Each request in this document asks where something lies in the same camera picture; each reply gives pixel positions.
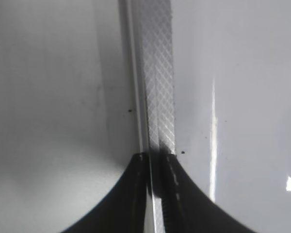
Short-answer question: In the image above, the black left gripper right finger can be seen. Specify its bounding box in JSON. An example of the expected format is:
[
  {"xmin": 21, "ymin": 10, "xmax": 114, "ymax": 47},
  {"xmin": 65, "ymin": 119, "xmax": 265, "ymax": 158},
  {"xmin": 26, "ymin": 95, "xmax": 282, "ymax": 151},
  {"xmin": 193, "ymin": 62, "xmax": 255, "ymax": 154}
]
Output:
[{"xmin": 158, "ymin": 153, "xmax": 253, "ymax": 233}]

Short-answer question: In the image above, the white board with aluminium frame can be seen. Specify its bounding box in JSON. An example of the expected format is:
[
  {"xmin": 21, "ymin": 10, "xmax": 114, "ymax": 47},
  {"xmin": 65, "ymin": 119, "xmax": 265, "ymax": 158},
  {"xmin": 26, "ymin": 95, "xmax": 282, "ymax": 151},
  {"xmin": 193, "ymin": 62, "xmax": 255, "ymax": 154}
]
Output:
[{"xmin": 119, "ymin": 0, "xmax": 291, "ymax": 233}]

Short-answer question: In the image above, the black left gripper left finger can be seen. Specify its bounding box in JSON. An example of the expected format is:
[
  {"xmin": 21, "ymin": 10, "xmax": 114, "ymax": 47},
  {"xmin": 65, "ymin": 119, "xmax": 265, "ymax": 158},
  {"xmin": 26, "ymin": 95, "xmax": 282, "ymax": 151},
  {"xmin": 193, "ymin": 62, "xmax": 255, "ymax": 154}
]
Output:
[{"xmin": 64, "ymin": 153, "xmax": 149, "ymax": 233}]

